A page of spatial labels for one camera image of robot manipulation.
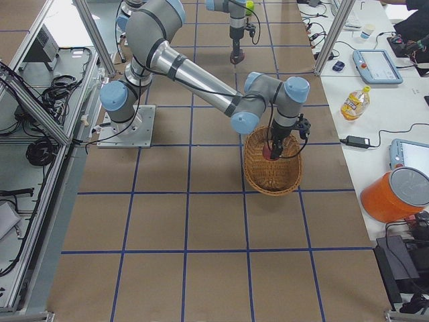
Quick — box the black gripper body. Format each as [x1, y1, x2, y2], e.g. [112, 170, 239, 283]
[229, 32, 244, 56]
[271, 120, 294, 148]

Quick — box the red apple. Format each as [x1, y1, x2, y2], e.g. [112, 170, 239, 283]
[262, 143, 271, 160]

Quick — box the dark purple apple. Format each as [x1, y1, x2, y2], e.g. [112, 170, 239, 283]
[229, 51, 245, 65]

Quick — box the green apple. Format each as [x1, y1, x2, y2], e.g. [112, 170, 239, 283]
[245, 0, 255, 16]

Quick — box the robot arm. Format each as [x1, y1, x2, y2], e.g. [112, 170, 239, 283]
[100, 1, 310, 160]
[116, 1, 260, 64]

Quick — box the wicker basket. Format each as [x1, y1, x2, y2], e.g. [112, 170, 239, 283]
[244, 126, 303, 196]

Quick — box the black power adapter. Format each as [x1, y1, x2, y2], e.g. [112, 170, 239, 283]
[340, 136, 371, 149]

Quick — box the orange drink bottle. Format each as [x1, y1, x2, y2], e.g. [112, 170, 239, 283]
[341, 85, 371, 121]

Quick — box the dark blue checkered pouch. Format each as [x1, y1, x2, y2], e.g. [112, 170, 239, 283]
[332, 60, 345, 72]

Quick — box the far teach pendant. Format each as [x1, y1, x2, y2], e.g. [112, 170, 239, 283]
[352, 50, 403, 85]

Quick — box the teach pendant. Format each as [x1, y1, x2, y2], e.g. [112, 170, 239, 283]
[389, 139, 429, 176]
[352, 50, 403, 85]

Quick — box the near teach pendant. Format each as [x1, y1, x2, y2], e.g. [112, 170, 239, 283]
[389, 139, 429, 176]

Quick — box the white paper cup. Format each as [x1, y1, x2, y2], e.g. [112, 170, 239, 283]
[360, 23, 375, 41]

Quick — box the orange bucket with grey lid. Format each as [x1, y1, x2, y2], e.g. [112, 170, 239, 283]
[360, 166, 428, 223]

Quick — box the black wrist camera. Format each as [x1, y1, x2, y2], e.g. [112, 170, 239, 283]
[296, 113, 311, 140]

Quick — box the aluminium frame post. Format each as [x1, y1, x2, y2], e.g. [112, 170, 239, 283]
[314, 0, 355, 76]

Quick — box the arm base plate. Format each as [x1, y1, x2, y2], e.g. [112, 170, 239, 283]
[97, 105, 156, 148]

